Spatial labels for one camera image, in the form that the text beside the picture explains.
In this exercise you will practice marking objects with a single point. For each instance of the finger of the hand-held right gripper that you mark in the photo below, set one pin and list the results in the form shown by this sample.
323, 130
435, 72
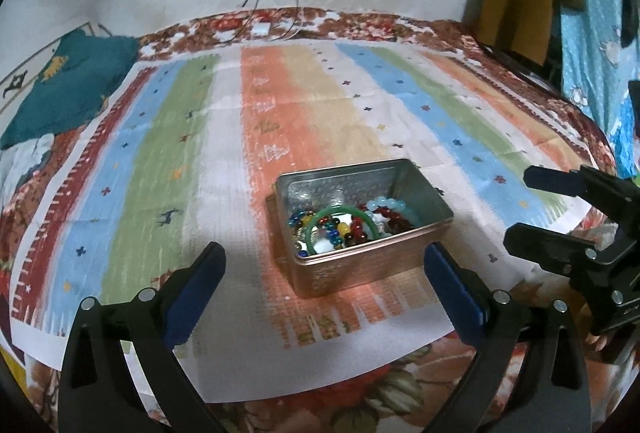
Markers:
542, 245
550, 179

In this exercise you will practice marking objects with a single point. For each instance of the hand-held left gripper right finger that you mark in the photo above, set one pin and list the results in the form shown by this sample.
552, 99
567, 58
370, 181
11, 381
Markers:
455, 295

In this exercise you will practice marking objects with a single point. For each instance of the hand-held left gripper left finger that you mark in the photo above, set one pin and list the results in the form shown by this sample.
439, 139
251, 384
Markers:
185, 308

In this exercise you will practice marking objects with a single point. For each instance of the metal tin box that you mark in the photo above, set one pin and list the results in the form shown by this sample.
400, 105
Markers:
350, 274

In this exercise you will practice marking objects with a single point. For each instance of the green jade bangle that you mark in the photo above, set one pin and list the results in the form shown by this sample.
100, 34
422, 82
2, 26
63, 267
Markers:
340, 211

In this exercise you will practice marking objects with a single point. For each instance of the striped printed mat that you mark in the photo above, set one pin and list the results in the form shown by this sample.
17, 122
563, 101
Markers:
165, 163

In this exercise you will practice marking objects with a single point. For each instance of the blue printed curtain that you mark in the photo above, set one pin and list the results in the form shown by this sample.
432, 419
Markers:
595, 38

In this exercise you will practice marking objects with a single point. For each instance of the white cloth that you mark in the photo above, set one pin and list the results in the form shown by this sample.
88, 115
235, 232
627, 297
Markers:
25, 158

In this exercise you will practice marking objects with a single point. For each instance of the teal pillow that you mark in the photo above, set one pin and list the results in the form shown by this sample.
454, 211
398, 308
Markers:
65, 88

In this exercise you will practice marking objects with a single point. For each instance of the white charger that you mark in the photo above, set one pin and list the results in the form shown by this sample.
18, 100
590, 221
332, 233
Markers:
260, 29

